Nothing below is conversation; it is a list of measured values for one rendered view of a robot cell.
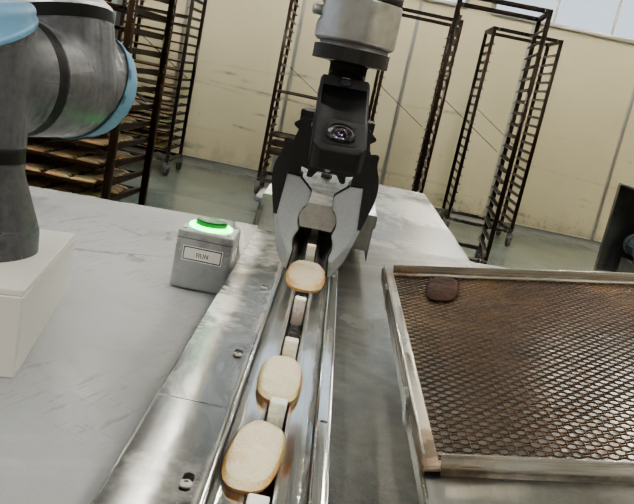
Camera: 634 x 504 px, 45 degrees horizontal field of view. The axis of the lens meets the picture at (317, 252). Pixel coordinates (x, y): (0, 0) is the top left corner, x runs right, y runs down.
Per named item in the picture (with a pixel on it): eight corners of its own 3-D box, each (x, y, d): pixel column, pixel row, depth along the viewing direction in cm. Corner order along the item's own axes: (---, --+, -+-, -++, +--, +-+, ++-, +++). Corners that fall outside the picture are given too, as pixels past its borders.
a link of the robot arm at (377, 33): (406, 6, 67) (314, -13, 67) (394, 59, 68) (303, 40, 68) (399, 13, 74) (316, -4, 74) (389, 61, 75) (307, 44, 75)
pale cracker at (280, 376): (264, 356, 71) (266, 345, 71) (304, 365, 71) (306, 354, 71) (251, 400, 61) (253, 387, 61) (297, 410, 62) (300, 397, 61)
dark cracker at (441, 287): (428, 279, 94) (429, 270, 94) (460, 281, 93) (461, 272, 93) (422, 301, 85) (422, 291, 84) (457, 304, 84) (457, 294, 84)
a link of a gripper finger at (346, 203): (356, 266, 79) (361, 177, 77) (357, 281, 73) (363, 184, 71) (326, 264, 79) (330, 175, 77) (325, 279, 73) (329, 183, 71)
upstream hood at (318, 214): (301, 158, 241) (306, 131, 239) (357, 170, 241) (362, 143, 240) (254, 238, 119) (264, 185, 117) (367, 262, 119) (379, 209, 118)
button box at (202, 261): (175, 294, 104) (189, 215, 102) (232, 306, 104) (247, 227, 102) (161, 312, 96) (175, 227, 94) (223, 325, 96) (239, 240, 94)
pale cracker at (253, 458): (242, 420, 58) (244, 407, 57) (291, 432, 57) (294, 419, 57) (209, 487, 48) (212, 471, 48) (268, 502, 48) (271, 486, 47)
